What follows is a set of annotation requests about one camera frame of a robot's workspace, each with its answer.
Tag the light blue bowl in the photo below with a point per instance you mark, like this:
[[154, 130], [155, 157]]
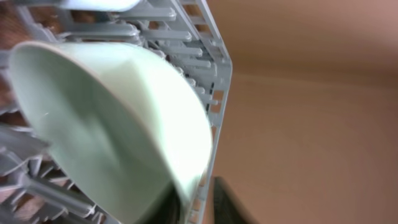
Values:
[[98, 5]]

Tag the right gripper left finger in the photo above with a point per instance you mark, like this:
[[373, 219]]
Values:
[[166, 210]]

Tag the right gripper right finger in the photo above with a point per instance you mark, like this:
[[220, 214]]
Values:
[[227, 209]]

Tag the grey dishwasher rack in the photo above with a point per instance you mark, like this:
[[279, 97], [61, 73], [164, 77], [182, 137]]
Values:
[[192, 44]]

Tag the green bowl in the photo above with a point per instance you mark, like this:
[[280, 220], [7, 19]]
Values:
[[121, 122]]

